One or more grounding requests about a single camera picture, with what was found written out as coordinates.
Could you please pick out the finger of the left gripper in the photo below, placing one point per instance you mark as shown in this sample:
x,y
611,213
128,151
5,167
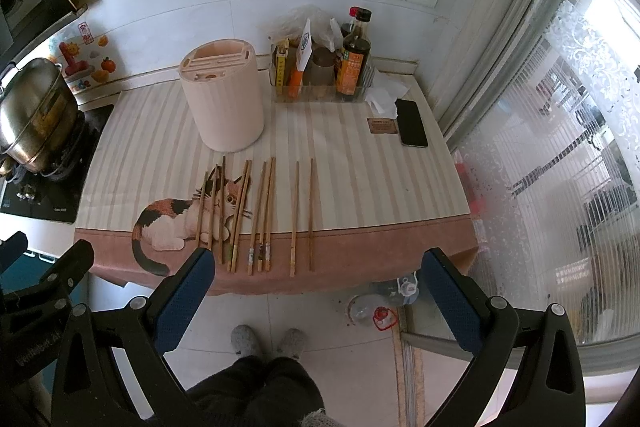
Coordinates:
x,y
68,271
12,249

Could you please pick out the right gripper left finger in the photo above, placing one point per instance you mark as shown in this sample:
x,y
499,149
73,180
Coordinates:
x,y
175,301

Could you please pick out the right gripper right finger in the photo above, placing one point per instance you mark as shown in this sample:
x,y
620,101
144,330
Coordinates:
x,y
464,306

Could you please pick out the black gas stove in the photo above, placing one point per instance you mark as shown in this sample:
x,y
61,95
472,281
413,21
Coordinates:
x,y
54,193

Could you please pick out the left grey slipper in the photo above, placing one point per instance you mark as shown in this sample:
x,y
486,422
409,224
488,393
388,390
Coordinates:
x,y
245,342

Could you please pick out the grey slipper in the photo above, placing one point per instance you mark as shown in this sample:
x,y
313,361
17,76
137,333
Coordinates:
x,y
292,345
245,342

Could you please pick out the plastic bottle on floor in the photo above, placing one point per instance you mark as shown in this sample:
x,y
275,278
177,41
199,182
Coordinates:
x,y
378,305

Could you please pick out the right grey slipper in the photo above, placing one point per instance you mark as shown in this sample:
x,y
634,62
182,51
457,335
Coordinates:
x,y
292,345

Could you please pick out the steel steamer pot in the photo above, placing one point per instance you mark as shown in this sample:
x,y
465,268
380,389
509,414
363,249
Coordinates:
x,y
38,112

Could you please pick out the striped cat table mat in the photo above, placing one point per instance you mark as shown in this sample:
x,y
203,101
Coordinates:
x,y
378,204

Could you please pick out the black smartphone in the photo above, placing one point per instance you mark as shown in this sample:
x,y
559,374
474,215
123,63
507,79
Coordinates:
x,y
410,125

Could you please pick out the brown card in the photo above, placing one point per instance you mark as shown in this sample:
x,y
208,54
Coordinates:
x,y
382,126

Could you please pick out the beige utensil holder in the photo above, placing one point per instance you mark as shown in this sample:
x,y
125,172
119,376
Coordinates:
x,y
220,82

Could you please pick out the white tissue paper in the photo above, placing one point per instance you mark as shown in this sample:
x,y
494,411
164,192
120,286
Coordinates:
x,y
383,93

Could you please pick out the orange packet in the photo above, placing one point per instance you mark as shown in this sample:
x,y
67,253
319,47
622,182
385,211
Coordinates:
x,y
295,83

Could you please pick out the clear condiment rack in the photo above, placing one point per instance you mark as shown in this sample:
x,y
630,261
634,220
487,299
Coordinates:
x,y
319,77

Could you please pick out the yellow box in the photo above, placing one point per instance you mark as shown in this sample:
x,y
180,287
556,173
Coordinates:
x,y
280,61

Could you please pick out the dark soy sauce bottle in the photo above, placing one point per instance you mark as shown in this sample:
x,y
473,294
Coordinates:
x,y
354,54

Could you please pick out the plastic bag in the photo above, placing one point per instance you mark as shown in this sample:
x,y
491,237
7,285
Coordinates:
x,y
324,29

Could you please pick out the fruit wall sticker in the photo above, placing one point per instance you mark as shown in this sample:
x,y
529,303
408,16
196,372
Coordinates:
x,y
88,58

